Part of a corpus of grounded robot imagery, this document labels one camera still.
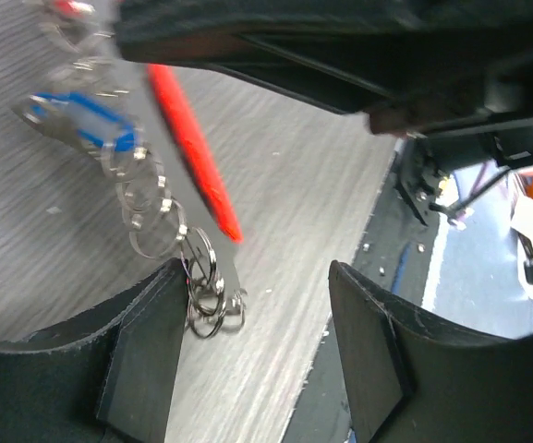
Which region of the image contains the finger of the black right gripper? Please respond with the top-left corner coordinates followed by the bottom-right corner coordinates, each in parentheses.
top-left (211, 34), bottom-right (533, 136)
top-left (114, 1), bottom-right (533, 53)

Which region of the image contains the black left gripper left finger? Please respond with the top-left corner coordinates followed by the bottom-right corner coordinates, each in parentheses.
top-left (0, 259), bottom-right (188, 442)

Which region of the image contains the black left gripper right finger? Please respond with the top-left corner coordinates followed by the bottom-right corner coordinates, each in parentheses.
top-left (329, 261), bottom-right (533, 442)

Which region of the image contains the red plastic handle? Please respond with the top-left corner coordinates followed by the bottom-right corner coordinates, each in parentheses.
top-left (146, 64), bottom-right (244, 244)

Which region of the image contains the blue capped key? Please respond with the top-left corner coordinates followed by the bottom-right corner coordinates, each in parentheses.
top-left (14, 91), bottom-right (136, 152)

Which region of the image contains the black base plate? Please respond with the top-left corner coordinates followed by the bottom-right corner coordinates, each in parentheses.
top-left (283, 139), bottom-right (441, 442)

